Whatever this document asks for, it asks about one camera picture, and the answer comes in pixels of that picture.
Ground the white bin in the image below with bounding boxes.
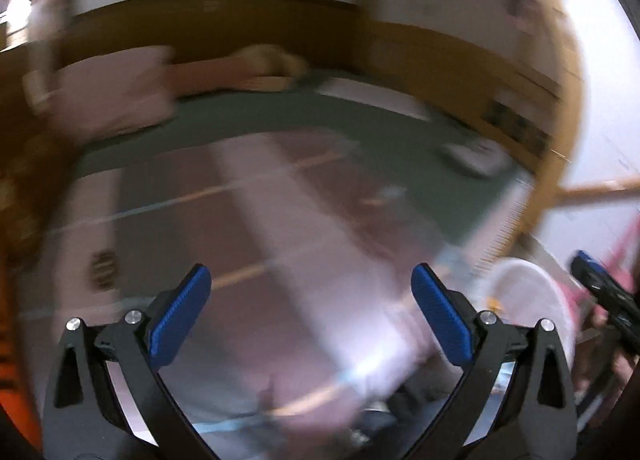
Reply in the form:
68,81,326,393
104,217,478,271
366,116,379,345
470,257,576,371

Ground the pink pillow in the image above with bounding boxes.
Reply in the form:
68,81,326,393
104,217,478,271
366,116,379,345
50,47,176,138

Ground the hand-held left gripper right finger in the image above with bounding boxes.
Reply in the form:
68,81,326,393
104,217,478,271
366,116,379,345
405,262,578,460

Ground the white flat board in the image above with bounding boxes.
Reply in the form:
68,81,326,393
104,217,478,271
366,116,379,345
320,77,436,121

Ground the orange carrot pillow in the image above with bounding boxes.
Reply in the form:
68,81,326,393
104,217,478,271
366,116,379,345
0,250,43,451

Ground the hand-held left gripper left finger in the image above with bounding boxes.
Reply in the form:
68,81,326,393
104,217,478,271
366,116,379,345
42,263,221,460

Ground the dark cloth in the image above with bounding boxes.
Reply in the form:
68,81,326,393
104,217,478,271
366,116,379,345
350,360,466,446

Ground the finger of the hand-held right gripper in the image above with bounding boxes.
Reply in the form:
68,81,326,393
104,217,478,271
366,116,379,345
570,250,621,311

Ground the pink rod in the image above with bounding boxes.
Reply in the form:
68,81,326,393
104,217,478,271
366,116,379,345
565,220,638,305

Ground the green quilted bed sheet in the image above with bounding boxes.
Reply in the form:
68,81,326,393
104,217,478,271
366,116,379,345
75,84,531,245

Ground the wooden bed frame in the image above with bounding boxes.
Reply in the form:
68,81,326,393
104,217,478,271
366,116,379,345
0,0,640,281

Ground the pink grey checked blanket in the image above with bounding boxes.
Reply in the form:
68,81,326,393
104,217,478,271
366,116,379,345
30,125,501,460

